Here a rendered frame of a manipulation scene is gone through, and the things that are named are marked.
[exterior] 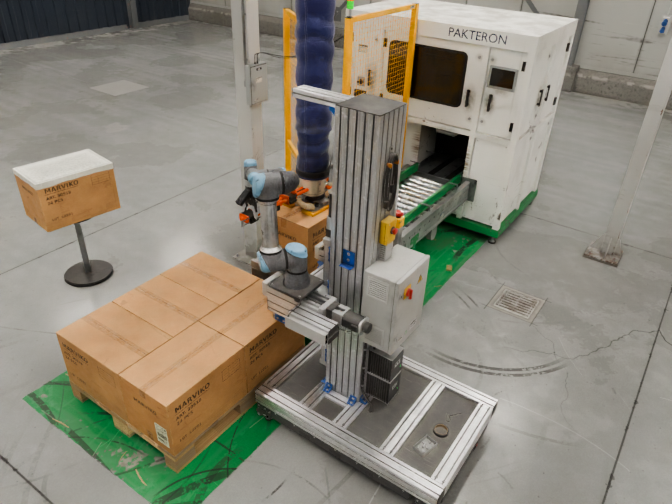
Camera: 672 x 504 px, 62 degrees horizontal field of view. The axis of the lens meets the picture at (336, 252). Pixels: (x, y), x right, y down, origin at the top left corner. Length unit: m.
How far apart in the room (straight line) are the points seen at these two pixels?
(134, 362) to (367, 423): 1.40
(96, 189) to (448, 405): 3.11
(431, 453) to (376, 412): 0.41
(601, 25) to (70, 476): 10.51
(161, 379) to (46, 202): 1.91
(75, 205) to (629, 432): 4.25
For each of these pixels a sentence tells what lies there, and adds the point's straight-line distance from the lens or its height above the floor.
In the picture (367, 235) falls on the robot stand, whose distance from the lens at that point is 2.82.
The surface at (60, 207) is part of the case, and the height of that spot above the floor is 0.79.
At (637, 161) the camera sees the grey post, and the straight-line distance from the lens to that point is 5.63.
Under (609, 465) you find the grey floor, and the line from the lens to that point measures 3.98.
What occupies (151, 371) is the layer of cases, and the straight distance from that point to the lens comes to 3.39.
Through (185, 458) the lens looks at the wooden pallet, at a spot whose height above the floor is 0.06.
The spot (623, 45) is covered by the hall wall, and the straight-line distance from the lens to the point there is 11.59.
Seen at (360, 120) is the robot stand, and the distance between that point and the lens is 2.63.
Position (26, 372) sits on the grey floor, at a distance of 4.49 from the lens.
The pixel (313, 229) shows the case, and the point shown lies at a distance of 3.60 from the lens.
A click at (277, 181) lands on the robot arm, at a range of 2.78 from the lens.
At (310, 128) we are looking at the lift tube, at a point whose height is 1.63.
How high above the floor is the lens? 2.82
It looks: 32 degrees down
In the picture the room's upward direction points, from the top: 2 degrees clockwise
